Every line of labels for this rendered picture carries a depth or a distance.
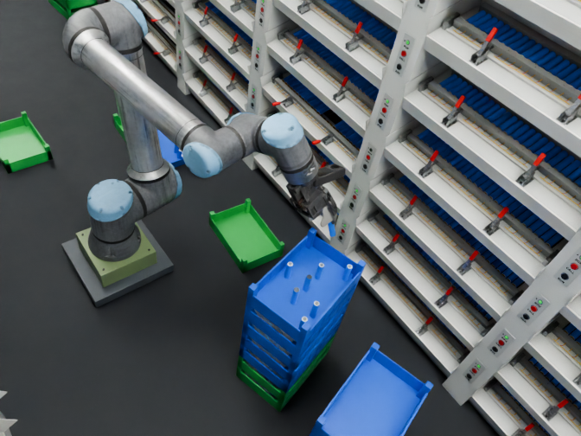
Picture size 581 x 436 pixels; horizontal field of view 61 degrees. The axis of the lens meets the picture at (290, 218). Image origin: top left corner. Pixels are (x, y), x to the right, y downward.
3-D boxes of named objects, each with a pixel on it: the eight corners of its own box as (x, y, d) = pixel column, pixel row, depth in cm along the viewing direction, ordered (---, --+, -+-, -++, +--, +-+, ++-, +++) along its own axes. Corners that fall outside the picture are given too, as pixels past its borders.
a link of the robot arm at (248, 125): (213, 121, 123) (247, 130, 115) (247, 105, 129) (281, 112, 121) (222, 155, 128) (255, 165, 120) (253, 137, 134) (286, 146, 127)
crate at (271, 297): (302, 346, 132) (307, 331, 126) (245, 302, 139) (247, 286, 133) (360, 278, 150) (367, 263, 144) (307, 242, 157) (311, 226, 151)
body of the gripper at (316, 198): (296, 212, 135) (279, 182, 127) (316, 191, 138) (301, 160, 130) (316, 222, 130) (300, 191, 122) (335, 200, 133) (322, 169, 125)
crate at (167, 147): (196, 159, 245) (199, 150, 239) (159, 172, 236) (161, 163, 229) (169, 112, 252) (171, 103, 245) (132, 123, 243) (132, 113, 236)
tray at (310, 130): (352, 181, 185) (352, 164, 177) (263, 94, 214) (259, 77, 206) (392, 154, 190) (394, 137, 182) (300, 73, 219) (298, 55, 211)
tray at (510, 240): (529, 286, 137) (546, 264, 125) (383, 156, 166) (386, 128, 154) (578, 246, 142) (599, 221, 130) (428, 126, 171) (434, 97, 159)
